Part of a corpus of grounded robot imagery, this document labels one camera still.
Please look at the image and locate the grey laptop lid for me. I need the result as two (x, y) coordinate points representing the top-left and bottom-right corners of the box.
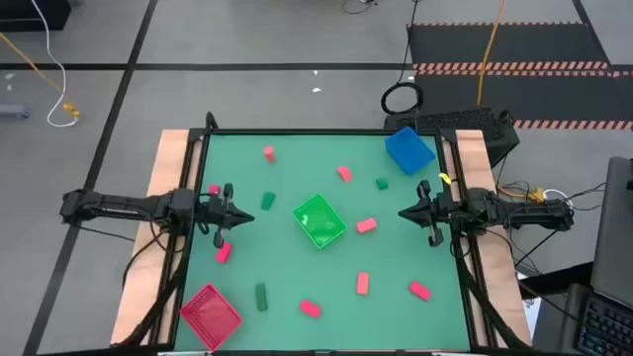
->
(590, 155), (633, 311)

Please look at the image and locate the grey floor object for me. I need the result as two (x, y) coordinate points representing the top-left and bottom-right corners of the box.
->
(0, 103), (31, 120)

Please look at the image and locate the yellow floor cable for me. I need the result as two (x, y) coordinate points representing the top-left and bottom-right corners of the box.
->
(0, 32), (69, 96)

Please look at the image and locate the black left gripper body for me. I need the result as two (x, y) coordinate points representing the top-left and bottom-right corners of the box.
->
(196, 182), (235, 249)

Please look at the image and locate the black striped-edge floor mat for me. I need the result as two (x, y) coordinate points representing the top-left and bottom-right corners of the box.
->
(406, 21), (633, 131)

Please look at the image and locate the black keyboard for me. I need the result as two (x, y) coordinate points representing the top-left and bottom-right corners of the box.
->
(576, 296), (633, 356)

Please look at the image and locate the black table frame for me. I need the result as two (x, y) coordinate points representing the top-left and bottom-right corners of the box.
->
(111, 111), (535, 356)

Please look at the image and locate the black coiled cable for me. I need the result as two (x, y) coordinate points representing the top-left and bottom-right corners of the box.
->
(380, 0), (425, 117)

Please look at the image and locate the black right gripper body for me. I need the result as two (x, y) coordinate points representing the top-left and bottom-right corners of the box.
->
(416, 179), (462, 248)

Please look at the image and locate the green plastic basket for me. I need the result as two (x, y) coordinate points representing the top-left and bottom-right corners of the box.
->
(292, 193), (348, 250)

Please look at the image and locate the light wooden side board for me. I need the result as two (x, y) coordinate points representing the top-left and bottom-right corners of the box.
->
(109, 129), (192, 346)
(454, 129), (533, 347)

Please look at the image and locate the orange-yellow hanging cable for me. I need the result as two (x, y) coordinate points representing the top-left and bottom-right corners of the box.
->
(475, 0), (509, 108)

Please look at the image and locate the blue plastic basket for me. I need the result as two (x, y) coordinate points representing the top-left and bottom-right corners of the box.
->
(384, 126), (437, 177)

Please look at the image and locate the white floor cable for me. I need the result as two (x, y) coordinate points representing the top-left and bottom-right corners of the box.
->
(30, 0), (80, 129)

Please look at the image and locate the red plastic basket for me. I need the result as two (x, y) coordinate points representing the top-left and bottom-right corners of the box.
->
(179, 283), (244, 352)

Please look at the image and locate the long green block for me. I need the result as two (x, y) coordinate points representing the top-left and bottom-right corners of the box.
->
(254, 282), (269, 313)

